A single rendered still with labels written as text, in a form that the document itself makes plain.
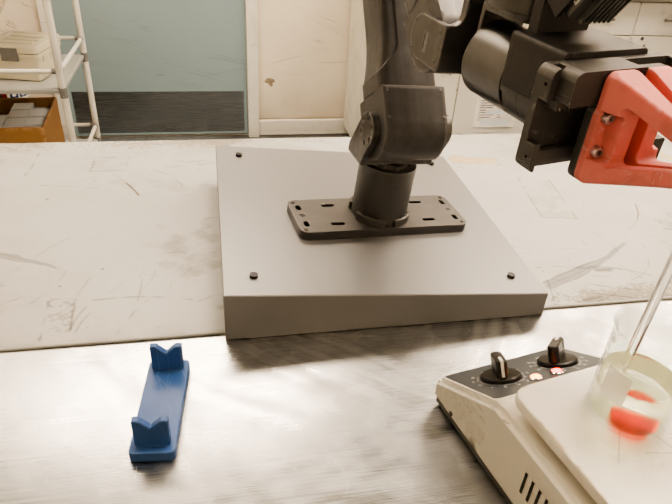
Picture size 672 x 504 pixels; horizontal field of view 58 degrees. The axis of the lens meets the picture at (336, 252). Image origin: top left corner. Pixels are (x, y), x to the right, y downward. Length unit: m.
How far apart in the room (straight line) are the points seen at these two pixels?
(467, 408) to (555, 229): 0.40
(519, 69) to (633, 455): 0.25
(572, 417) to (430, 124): 0.31
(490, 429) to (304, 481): 0.14
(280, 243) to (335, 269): 0.07
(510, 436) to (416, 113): 0.31
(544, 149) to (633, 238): 0.48
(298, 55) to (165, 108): 0.75
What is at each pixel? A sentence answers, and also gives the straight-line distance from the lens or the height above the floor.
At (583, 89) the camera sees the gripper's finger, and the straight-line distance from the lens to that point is 0.37.
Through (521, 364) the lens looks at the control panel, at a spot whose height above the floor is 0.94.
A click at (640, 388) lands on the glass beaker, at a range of 0.41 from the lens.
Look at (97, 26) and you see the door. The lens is 3.29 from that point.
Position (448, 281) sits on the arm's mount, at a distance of 0.62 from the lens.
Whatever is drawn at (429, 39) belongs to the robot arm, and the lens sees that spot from 0.51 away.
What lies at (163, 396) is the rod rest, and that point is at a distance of 0.52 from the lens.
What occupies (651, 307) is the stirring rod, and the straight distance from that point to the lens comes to 0.41.
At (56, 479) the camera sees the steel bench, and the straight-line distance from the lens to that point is 0.50.
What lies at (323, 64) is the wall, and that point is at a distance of 3.35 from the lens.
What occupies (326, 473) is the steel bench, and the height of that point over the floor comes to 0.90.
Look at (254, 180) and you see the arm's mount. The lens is 0.74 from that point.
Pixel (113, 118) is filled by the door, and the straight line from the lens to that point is 3.41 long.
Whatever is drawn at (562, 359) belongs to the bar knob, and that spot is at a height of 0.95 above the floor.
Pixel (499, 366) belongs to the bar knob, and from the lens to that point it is 0.48.
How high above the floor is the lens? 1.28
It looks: 33 degrees down
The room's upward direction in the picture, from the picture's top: 4 degrees clockwise
